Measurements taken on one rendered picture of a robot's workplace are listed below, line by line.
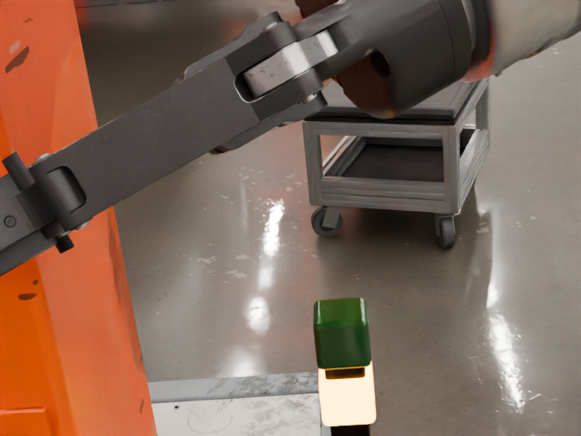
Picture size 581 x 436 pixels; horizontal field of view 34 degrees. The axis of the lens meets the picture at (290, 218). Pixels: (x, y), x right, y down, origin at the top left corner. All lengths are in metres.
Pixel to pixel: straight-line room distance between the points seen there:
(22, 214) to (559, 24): 0.21
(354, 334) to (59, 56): 0.29
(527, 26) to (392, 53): 0.05
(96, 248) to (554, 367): 1.33
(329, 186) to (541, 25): 1.85
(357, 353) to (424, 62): 0.37
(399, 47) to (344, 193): 1.86
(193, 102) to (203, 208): 2.22
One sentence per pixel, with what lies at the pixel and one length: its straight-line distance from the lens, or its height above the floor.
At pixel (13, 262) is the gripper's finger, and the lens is 0.35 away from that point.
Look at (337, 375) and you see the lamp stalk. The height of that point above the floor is 0.61.
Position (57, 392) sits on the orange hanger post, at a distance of 0.50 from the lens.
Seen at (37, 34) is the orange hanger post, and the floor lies 0.91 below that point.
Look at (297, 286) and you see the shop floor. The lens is 2.09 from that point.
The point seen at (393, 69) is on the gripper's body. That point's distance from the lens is 0.35.
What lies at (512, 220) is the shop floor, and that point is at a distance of 2.34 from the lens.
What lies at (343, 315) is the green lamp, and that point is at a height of 0.66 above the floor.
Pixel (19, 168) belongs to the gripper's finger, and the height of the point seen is 0.90.
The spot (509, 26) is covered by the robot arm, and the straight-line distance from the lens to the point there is 0.36.
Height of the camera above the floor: 1.02
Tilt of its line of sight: 25 degrees down
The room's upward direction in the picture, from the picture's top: 6 degrees counter-clockwise
